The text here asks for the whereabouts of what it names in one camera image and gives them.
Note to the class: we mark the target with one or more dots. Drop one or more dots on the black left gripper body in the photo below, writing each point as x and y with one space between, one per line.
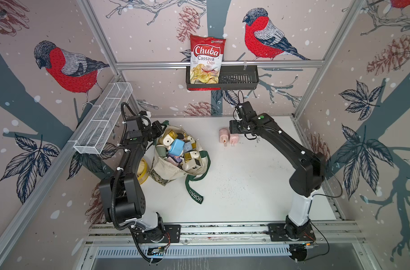
151 133

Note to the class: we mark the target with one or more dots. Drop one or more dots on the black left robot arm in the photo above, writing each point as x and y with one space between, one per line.
122 197

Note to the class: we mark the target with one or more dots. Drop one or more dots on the green pencil sharpener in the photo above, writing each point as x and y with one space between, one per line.
161 151

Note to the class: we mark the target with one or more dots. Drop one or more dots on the cream green-handled tote bag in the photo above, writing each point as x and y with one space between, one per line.
193 164

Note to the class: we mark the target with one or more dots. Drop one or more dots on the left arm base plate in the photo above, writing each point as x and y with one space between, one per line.
167 234

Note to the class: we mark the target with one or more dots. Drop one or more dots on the cream pencil sharpener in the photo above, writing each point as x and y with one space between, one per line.
168 141

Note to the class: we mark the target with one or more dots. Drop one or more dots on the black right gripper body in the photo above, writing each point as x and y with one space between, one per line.
237 127

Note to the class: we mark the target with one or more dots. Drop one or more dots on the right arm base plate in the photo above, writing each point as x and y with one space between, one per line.
281 232

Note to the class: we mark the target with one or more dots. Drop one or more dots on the black wire wall basket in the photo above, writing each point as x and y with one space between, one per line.
231 78

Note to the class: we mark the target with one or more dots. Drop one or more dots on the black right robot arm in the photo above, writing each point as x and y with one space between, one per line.
309 167

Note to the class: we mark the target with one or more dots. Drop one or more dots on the yellow bowl with buns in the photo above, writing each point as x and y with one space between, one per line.
142 171

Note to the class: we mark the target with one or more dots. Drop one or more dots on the white wire mesh shelf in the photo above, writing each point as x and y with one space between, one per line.
96 133

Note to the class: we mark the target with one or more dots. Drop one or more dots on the red Chuba cassava chips bag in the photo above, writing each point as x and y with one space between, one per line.
205 63

